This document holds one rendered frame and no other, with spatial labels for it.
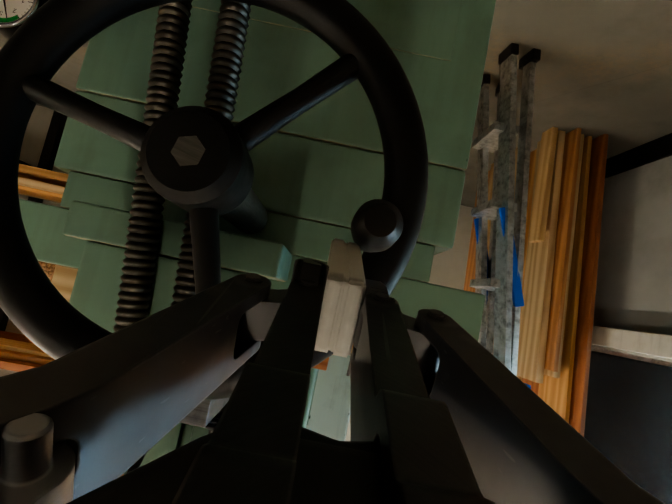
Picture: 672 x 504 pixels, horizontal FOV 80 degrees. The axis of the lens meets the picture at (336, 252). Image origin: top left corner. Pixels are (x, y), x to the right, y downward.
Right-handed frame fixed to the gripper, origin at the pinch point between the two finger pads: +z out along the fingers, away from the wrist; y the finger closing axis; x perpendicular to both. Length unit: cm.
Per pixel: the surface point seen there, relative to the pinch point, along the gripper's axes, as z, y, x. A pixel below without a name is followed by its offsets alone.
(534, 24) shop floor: 112, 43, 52
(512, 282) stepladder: 98, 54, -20
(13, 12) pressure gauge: 24.1, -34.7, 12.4
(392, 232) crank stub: 1.2, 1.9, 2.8
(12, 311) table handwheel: 3.8, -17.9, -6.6
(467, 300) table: 23.6, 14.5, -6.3
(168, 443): 44, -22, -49
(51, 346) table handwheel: 3.3, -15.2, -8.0
